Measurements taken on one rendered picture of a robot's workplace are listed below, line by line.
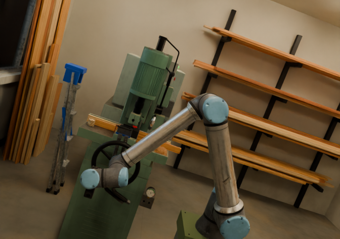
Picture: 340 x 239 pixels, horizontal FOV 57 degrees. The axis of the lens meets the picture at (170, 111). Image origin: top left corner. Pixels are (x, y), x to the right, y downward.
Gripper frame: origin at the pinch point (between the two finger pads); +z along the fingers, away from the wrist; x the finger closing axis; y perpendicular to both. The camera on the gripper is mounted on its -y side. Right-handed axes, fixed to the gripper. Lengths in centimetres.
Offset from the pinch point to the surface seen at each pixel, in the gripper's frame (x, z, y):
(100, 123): 13.5, 29.8, 33.6
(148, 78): -8, 9, 69
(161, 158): -32.3, 16.8, 23.8
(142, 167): -23.2, 20.2, 14.7
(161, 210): -59, 148, -22
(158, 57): -9, 4, 83
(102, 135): 7.5, 16.3, 25.3
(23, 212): 52, 77, -47
